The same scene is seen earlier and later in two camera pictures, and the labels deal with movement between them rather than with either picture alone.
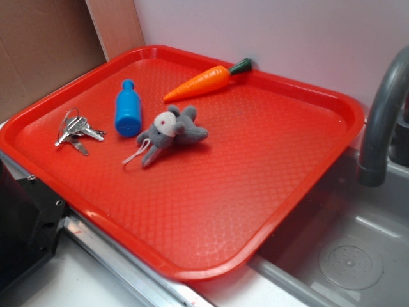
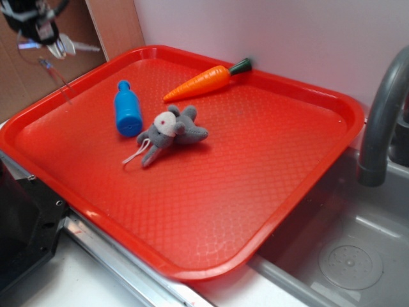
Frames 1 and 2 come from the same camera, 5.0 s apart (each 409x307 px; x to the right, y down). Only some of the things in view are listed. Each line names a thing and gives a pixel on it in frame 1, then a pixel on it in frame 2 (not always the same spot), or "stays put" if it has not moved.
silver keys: (73, 126) -> (63, 46)
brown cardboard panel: (45, 43) stays put
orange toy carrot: (208, 80) stays put
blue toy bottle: (128, 114) stays put
